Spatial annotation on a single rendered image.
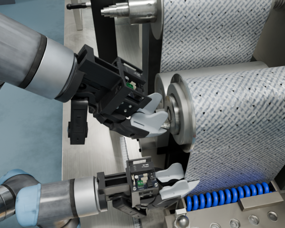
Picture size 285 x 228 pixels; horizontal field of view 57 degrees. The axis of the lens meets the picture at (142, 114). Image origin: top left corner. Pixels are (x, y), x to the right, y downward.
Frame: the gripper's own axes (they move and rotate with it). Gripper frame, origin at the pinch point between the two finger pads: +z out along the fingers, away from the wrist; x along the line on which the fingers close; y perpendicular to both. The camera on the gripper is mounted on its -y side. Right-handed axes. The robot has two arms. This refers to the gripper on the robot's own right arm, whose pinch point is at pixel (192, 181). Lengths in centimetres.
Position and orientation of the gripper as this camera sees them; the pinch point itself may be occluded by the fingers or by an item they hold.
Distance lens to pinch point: 60.2
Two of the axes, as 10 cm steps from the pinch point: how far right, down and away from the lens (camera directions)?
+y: 0.0, -6.7, -7.4
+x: -1.9, -7.3, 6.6
